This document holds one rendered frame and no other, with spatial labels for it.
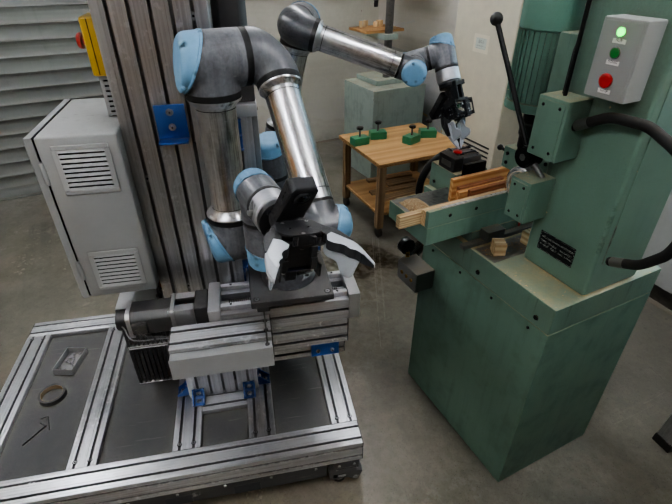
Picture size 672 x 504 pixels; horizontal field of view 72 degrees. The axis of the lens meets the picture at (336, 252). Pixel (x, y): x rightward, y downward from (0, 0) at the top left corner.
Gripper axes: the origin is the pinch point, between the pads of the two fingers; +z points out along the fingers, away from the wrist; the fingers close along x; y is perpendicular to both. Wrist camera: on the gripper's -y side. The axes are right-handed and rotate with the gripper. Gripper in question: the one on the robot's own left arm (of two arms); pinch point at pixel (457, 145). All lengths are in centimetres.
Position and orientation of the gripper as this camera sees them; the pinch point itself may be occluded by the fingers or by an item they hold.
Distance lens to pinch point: 165.6
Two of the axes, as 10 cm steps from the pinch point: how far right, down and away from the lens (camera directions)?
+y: 3.9, 0.1, -9.2
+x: 9.0, -2.4, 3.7
